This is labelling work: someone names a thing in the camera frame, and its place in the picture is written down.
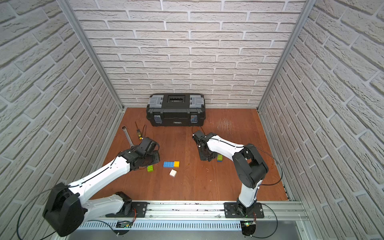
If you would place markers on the black plastic toolbox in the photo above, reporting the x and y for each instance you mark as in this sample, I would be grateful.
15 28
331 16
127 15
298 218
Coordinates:
176 110

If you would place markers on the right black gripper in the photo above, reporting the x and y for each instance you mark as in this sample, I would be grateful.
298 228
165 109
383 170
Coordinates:
202 157

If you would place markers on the yellow black screwdriver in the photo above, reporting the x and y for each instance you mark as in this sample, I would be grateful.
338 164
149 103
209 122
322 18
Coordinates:
139 133

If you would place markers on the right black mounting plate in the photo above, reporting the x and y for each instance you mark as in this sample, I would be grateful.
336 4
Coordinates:
237 210

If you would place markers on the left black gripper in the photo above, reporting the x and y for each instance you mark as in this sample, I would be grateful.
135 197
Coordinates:
147 160

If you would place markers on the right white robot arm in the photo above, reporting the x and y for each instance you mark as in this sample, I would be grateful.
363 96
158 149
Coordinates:
249 164

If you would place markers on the blue long lego brick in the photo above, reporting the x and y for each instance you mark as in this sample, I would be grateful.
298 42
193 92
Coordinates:
168 164

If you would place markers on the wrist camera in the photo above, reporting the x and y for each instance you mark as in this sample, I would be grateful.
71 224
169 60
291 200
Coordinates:
147 145
199 137

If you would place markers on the white lego brick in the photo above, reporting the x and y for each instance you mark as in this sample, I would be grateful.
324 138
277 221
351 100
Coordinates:
173 173

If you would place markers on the white slotted cable duct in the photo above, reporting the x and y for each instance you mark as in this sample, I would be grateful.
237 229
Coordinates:
162 225

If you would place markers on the silver combination wrench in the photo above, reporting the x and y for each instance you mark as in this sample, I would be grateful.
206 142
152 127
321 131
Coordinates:
124 128

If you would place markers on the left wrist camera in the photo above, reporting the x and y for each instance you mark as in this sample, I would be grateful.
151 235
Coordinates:
147 145

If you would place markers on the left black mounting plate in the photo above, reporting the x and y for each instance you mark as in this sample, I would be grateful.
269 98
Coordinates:
130 210

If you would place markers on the black mounting plate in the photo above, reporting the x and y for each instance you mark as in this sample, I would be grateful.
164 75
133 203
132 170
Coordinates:
130 210
237 210

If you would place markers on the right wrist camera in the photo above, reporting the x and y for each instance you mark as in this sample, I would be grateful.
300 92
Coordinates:
199 137

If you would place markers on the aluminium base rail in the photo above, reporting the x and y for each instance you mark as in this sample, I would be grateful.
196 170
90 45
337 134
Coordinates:
216 210

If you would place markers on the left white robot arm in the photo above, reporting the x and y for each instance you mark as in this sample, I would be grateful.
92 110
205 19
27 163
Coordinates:
69 206

